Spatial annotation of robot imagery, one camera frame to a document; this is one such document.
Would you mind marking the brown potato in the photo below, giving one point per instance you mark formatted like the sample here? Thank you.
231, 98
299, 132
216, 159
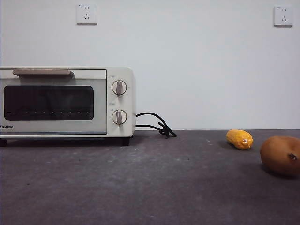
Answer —
279, 154

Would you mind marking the cream white toaster oven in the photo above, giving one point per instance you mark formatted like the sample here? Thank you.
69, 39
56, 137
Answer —
120, 103

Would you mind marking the cream oven knob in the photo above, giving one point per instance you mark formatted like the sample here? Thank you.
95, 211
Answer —
119, 87
119, 117

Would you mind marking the yellow corn cob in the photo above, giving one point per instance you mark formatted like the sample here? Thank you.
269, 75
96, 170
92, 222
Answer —
237, 138

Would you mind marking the white wall socket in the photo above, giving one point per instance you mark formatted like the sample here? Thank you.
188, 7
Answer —
87, 14
283, 16

